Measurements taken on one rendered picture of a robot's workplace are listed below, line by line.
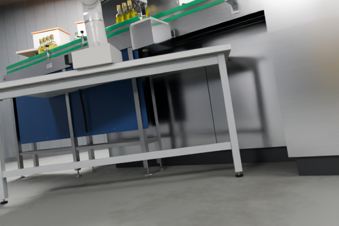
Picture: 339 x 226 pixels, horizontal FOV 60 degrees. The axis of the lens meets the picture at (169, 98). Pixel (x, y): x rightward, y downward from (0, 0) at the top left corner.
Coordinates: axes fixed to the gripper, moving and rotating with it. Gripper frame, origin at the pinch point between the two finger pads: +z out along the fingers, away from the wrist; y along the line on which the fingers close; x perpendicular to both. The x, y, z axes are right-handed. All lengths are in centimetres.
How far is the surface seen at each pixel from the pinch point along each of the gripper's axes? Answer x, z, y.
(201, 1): -32.8, -0.6, 22.3
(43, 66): 124, 7, 13
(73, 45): 83, -2, 15
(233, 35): -45, 22, 41
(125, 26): 25.5, 0.0, 13.9
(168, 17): -6.3, 1.6, 22.7
